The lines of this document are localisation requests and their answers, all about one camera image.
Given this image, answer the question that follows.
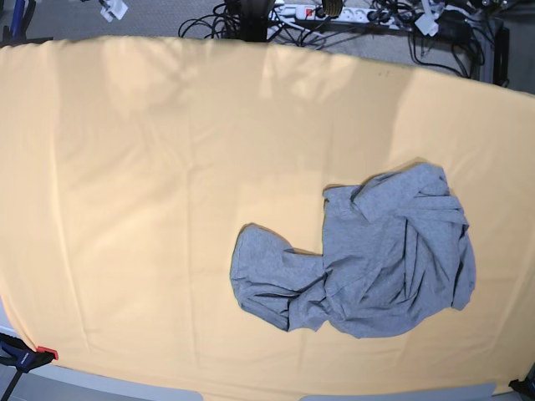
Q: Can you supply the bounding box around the grey t-shirt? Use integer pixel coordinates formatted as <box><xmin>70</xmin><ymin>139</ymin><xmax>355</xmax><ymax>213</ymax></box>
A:
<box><xmin>230</xmin><ymin>163</ymin><xmax>476</xmax><ymax>338</ymax></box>

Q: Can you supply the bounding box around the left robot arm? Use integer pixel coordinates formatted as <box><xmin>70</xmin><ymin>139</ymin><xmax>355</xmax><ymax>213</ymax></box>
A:
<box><xmin>444</xmin><ymin>0</ymin><xmax>534</xmax><ymax>18</ymax></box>

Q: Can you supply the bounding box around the yellow table cloth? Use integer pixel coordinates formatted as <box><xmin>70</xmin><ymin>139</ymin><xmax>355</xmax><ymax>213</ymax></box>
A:
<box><xmin>1</xmin><ymin>37</ymin><xmax>534</xmax><ymax>400</ymax></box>

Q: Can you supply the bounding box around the white power strip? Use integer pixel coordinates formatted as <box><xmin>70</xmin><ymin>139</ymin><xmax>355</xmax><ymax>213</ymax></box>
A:
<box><xmin>273</xmin><ymin>3</ymin><xmax>415</xmax><ymax>30</ymax></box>

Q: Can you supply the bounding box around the black power adapter brick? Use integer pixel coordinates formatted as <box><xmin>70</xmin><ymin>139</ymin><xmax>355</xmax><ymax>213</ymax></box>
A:
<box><xmin>436</xmin><ymin>13</ymin><xmax>471</xmax><ymax>44</ymax></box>

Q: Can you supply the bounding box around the blue black bar clamp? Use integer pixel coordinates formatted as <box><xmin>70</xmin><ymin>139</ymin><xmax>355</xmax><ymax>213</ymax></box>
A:
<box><xmin>1</xmin><ymin>333</ymin><xmax>59</xmax><ymax>401</ymax></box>

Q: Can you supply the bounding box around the blue clamp top left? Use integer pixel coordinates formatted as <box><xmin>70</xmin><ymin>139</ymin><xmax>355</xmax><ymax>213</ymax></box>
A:
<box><xmin>1</xmin><ymin>0</ymin><xmax>54</xmax><ymax>48</ymax></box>

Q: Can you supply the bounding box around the black clamp right corner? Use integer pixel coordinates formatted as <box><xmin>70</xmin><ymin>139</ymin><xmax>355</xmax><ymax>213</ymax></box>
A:
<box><xmin>509</xmin><ymin>370</ymin><xmax>535</xmax><ymax>399</ymax></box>

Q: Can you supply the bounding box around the black centre post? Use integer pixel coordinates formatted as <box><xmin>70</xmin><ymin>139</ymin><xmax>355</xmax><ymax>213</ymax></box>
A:
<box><xmin>240</xmin><ymin>0</ymin><xmax>273</xmax><ymax>43</ymax></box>

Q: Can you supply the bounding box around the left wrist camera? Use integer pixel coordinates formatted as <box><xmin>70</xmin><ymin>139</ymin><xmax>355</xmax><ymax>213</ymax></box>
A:
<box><xmin>415</xmin><ymin>13</ymin><xmax>439</xmax><ymax>37</ymax></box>

